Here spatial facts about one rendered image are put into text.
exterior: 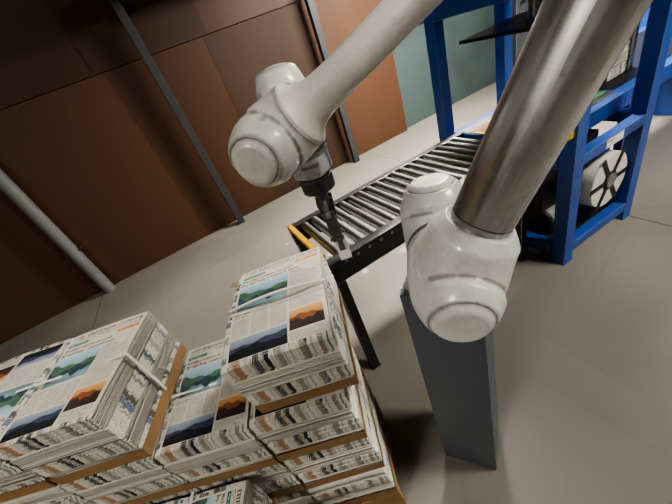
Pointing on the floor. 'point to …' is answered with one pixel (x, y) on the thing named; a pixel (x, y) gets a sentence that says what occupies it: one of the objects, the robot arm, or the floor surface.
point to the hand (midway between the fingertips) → (342, 246)
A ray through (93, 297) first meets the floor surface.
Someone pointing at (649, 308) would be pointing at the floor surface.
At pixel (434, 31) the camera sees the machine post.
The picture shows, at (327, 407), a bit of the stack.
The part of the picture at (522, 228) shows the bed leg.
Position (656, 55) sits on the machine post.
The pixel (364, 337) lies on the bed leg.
